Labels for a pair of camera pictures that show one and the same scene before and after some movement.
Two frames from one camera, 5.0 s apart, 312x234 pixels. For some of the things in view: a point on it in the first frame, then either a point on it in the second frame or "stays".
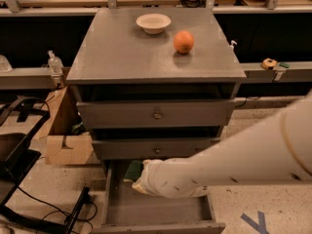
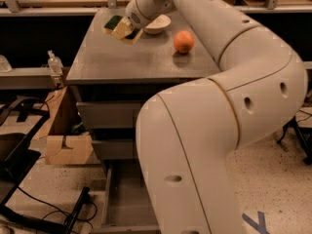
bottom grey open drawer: (131, 210) stays
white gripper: (152, 178) -> (135, 14)
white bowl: (153, 23) stays
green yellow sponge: (134, 172) -> (110, 23)
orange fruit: (183, 42) stays
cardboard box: (61, 136) stays
